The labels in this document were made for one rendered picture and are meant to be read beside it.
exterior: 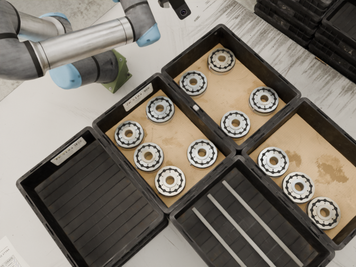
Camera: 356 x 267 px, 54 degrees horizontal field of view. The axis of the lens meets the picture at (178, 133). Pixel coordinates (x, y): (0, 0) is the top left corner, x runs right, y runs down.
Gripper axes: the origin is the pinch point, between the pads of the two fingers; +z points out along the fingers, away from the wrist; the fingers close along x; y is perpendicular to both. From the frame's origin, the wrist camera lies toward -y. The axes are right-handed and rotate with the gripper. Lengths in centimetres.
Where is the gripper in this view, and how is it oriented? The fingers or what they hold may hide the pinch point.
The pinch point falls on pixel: (175, 2)
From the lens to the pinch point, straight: 135.8
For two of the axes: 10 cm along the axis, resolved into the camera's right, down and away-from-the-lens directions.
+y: -5.0, -8.7, -0.3
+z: 1.2, -1.0, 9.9
